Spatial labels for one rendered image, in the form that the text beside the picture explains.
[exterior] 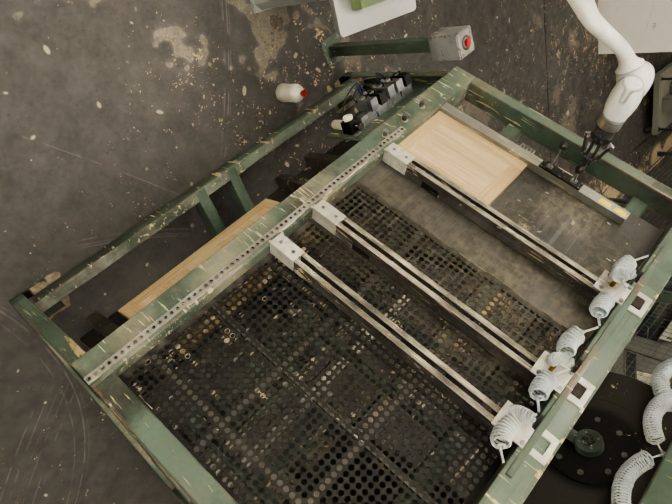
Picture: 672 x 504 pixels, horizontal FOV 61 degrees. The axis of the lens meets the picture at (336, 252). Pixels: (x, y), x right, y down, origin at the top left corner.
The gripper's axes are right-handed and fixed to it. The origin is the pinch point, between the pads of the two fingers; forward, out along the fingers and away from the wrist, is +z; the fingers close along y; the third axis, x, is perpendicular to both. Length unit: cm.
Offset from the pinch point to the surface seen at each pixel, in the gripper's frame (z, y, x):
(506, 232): 10.1, 6.3, 45.8
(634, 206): 20.1, -25.4, -15.6
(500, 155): 14.5, 32.3, 6.7
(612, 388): 60, -63, 42
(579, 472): 56, -68, 86
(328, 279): 10, 42, 111
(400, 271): 9, 25, 90
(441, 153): 15, 52, 25
